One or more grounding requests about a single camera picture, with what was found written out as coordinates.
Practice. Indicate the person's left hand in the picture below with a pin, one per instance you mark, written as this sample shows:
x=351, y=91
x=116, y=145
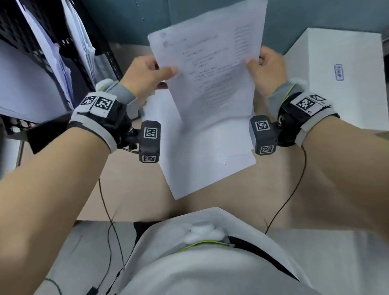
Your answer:
x=141, y=78

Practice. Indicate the person's right hand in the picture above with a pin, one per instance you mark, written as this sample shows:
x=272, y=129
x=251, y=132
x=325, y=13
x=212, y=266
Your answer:
x=272, y=72

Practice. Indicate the person's left thumb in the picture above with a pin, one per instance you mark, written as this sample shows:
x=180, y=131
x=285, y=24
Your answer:
x=166, y=73

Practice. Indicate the person's right thumb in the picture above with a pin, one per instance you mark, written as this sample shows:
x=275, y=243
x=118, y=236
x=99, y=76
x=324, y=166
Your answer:
x=253, y=67

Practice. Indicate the printed white paper sheet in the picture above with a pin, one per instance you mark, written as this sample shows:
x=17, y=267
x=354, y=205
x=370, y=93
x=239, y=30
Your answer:
x=214, y=57

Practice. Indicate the person's left forearm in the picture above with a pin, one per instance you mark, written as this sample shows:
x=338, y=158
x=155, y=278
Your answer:
x=42, y=203

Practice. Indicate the person's right forearm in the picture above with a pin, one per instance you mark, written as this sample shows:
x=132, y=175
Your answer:
x=359, y=174

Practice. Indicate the grey right wrist sleeve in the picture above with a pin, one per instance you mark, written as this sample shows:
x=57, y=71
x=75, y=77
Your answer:
x=283, y=93

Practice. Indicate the grey wrist sleeve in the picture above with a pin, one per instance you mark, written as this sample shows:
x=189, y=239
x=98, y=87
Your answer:
x=120, y=91
x=283, y=93

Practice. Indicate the grey left wrist sleeve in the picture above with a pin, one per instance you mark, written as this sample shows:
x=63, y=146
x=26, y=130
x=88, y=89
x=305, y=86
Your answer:
x=120, y=91

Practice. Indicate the blank white paper sheet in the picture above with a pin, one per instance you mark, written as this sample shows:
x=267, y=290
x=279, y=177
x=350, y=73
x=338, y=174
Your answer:
x=201, y=152

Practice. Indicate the white foam box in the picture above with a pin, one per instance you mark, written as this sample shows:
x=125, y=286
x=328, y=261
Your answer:
x=342, y=75

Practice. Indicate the white papers in rack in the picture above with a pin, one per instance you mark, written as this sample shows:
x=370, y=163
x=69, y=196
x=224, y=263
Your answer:
x=51, y=52

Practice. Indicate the large white board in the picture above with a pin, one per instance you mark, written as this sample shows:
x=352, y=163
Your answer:
x=13, y=78

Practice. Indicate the black perforated file rack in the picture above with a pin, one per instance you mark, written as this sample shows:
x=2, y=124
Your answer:
x=10, y=29

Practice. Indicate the white chest tracker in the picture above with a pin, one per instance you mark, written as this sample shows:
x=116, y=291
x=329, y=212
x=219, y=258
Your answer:
x=205, y=233

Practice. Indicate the person's light grey shirt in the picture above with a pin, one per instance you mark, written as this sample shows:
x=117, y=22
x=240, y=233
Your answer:
x=206, y=274

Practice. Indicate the right wrist camera with markers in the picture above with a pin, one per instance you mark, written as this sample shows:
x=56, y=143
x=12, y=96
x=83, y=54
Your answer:
x=263, y=134

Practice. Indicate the wrist camera with markers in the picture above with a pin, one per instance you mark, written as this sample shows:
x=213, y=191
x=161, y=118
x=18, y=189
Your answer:
x=263, y=134
x=150, y=140

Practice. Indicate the left wrist camera with markers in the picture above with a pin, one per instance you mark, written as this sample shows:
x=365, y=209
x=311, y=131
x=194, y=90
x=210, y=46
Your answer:
x=150, y=140

